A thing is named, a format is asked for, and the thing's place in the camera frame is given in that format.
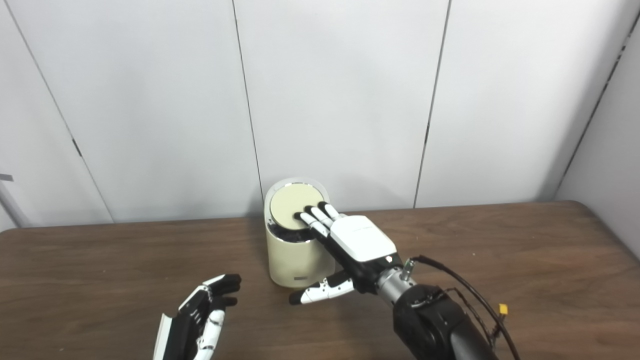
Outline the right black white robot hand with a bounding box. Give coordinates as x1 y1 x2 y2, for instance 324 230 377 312
288 201 405 306

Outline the black bin liner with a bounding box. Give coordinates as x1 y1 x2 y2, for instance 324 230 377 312
267 222 317 245

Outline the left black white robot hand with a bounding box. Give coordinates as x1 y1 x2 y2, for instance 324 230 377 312
152 273 242 360

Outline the thin wire with yellow connector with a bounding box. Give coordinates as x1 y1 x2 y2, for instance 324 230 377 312
440 287 509 346

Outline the cream round bin lid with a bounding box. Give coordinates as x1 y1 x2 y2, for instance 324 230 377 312
269 183 326 231

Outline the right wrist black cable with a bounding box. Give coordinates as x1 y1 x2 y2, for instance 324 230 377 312
404 255 521 360

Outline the cream-colored bin body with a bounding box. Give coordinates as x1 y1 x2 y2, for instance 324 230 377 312
263 177 337 288

